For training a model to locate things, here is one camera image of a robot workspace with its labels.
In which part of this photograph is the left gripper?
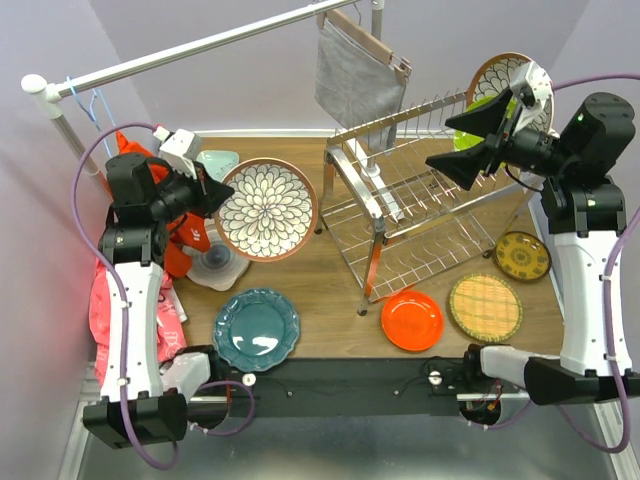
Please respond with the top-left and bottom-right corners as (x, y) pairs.
(149, 157), (235, 223)

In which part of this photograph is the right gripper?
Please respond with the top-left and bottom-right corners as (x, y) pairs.
(427, 84), (576, 190)

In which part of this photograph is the large floral plate brown rim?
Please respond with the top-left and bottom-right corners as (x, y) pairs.
(466, 52), (555, 133)

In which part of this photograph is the lime green plate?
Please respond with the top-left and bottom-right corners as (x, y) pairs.
(453, 95), (496, 151)

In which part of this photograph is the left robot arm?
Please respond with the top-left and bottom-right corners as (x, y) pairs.
(83, 153), (234, 449)

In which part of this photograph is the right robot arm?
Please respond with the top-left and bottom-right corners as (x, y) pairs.
(426, 90), (639, 405)

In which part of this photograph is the metal dish rack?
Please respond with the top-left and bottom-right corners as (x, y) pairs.
(316, 92), (541, 315)

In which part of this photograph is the light blue divided tray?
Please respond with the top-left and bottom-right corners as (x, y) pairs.
(197, 150), (240, 182)

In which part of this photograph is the orange oven mitt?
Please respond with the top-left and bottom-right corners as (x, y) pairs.
(115, 130), (211, 278)

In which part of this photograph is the wooden clip hanger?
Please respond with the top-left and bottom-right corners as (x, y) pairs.
(316, 0), (412, 83)

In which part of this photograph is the yellow patterned dark plate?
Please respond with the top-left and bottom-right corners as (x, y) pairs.
(492, 231), (552, 283)

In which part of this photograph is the grey hanging cloth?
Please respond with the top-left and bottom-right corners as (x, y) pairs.
(315, 19), (406, 128)

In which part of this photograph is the teal scalloped plate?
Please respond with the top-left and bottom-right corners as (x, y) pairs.
(212, 288), (301, 373)

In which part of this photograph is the pink plastic bag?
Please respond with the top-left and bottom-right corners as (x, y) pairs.
(89, 260), (187, 385)

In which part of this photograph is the woven bamboo plate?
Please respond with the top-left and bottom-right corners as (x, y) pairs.
(448, 274), (523, 343)

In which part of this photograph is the orange plate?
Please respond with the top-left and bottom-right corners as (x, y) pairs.
(380, 290), (444, 352)

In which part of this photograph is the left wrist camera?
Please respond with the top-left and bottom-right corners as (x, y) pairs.
(153, 125), (202, 179)

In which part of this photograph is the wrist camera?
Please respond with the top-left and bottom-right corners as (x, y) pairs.
(153, 125), (202, 179)
(509, 61), (555, 133)

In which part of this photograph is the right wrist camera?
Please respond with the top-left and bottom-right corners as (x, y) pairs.
(509, 61), (555, 133)

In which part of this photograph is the blue wire hanger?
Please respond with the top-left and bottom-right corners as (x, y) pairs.
(70, 86), (116, 134)

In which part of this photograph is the white clothes rail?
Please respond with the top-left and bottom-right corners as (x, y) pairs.
(20, 0), (386, 221)

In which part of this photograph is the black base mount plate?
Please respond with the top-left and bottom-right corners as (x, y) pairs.
(179, 357), (521, 419)

